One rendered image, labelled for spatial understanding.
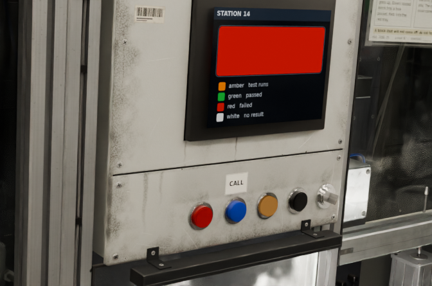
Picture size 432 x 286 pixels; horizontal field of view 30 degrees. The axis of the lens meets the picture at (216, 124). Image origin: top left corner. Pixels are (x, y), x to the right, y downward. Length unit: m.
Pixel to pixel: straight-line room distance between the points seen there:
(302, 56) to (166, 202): 0.28
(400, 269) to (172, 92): 0.94
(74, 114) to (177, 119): 0.15
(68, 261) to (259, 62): 0.37
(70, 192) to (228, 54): 0.27
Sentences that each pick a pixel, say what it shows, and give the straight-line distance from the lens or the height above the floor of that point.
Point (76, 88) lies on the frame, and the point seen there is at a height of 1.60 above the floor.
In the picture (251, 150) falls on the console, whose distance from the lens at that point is 1.16.
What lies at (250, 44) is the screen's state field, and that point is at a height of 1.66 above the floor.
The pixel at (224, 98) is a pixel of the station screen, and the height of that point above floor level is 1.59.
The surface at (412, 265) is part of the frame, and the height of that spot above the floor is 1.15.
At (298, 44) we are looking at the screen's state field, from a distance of 1.15.
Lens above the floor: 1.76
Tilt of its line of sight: 11 degrees down
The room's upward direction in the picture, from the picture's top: 4 degrees clockwise
